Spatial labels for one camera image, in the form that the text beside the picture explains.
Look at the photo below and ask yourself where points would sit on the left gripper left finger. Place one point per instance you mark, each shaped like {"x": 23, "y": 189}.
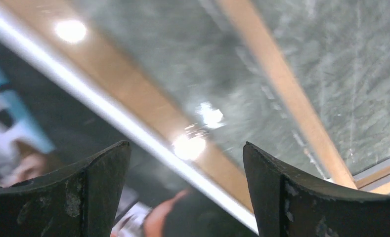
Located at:
{"x": 78, "y": 200}

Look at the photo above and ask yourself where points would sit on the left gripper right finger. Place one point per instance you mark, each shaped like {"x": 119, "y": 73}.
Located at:
{"x": 289, "y": 202}

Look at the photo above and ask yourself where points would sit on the glossy photo print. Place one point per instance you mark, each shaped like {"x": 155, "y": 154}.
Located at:
{"x": 52, "y": 115}

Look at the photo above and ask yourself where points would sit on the wooden picture frame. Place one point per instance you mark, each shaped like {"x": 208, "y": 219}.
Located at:
{"x": 248, "y": 23}

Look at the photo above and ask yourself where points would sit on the brown backing board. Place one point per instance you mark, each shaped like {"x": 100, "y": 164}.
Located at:
{"x": 108, "y": 82}

